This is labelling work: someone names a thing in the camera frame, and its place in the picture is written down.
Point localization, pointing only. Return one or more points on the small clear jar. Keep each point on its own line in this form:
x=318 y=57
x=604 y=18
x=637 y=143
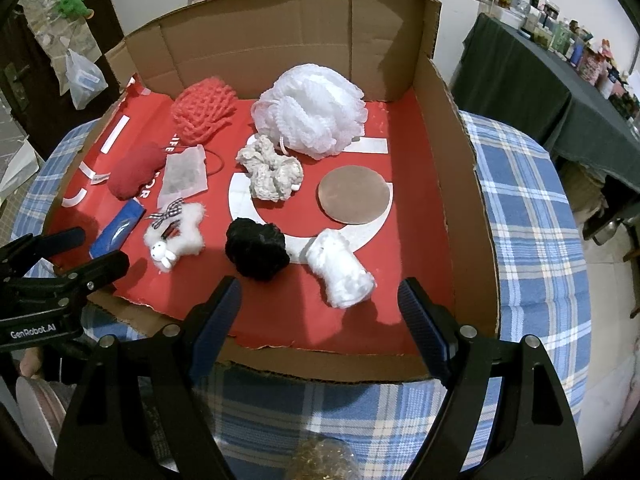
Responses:
x=325 y=460

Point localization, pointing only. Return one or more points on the white fluffy bunny hair clip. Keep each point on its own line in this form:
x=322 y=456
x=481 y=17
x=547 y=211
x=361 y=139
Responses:
x=180 y=235

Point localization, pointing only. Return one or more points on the cream crochet scrunchie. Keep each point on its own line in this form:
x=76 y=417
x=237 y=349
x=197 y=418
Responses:
x=272 y=172

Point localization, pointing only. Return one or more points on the green frog toy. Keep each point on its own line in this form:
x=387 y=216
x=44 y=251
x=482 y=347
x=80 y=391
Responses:
x=74 y=2

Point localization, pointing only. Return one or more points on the white plastic bag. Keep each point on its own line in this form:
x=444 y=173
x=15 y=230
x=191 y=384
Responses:
x=85 y=82

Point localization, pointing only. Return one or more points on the dark brown door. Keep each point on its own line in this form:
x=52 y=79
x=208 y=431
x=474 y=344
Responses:
x=30 y=110

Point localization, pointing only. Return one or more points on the clear hanging organizer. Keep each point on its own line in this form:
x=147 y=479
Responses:
x=50 y=35

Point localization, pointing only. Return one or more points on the white cloth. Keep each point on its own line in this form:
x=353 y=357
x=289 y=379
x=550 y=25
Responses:
x=340 y=270

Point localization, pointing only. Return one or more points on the red round puff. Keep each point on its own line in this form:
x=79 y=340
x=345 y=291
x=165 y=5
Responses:
x=135 y=170

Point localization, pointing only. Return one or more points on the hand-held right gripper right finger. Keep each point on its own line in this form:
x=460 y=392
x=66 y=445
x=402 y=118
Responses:
x=422 y=330

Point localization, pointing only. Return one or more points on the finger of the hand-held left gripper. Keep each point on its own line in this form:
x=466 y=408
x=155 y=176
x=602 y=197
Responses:
x=95 y=275
x=50 y=245

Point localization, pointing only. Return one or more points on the cardboard box red inside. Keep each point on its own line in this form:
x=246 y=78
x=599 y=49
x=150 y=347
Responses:
x=400 y=320

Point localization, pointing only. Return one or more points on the tan round powder puff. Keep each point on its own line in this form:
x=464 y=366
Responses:
x=355 y=195

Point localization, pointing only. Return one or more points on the table with dark green cloth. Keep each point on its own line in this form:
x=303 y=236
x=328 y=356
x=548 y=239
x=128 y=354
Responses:
x=525 y=85

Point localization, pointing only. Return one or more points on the white mesh bath loofah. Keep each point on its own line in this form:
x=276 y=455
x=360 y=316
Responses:
x=315 y=110

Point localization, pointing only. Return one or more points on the red mesh bath loofah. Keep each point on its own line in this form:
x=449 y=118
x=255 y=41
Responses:
x=202 y=110

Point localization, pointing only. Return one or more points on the blue plaid blanket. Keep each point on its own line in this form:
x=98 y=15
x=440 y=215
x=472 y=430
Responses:
x=520 y=210

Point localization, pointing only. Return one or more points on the row of cosmetic bottles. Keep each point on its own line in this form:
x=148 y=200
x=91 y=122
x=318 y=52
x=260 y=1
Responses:
x=590 y=60

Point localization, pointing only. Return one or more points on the white papers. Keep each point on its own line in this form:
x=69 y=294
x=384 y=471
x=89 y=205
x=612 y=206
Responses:
x=17 y=170

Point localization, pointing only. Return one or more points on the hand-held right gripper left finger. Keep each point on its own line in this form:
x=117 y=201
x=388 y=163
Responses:
x=220 y=320

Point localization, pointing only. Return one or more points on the blue packet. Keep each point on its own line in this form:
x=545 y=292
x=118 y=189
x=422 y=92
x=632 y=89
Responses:
x=117 y=230

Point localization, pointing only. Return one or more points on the black scrunchie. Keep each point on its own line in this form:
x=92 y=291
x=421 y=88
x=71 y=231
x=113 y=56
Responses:
x=255 y=250

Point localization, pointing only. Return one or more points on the person's left hand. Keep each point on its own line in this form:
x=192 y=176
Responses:
x=30 y=365

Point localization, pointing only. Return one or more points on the white sachet packet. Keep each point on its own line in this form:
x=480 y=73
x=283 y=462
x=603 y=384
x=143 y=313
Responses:
x=182 y=172

